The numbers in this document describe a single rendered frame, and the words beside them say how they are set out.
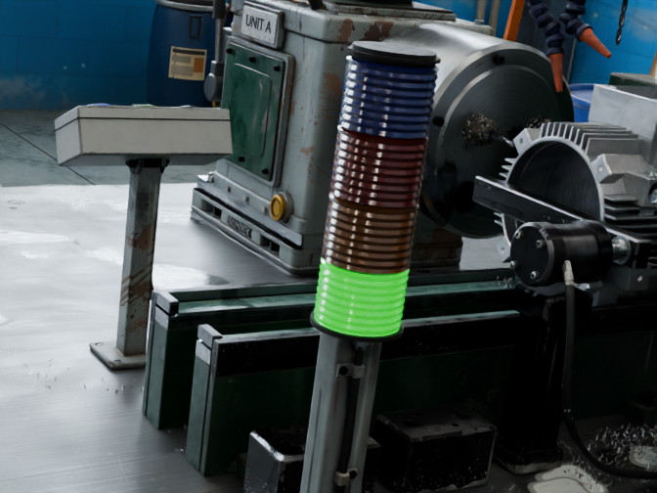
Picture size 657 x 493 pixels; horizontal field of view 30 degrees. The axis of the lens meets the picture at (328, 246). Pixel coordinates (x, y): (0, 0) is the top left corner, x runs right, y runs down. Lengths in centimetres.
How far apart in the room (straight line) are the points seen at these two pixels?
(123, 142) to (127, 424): 28
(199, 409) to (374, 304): 34
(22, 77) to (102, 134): 570
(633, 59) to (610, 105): 692
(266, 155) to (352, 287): 96
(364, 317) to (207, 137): 53
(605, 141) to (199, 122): 42
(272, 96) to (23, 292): 45
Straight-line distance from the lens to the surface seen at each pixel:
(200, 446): 111
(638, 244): 121
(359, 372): 83
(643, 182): 128
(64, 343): 139
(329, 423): 84
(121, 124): 126
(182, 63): 641
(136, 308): 133
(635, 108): 135
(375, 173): 77
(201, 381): 110
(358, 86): 77
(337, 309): 80
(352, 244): 79
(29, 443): 116
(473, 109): 150
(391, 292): 80
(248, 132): 178
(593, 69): 854
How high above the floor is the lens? 130
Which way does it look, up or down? 16 degrees down
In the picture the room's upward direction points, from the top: 7 degrees clockwise
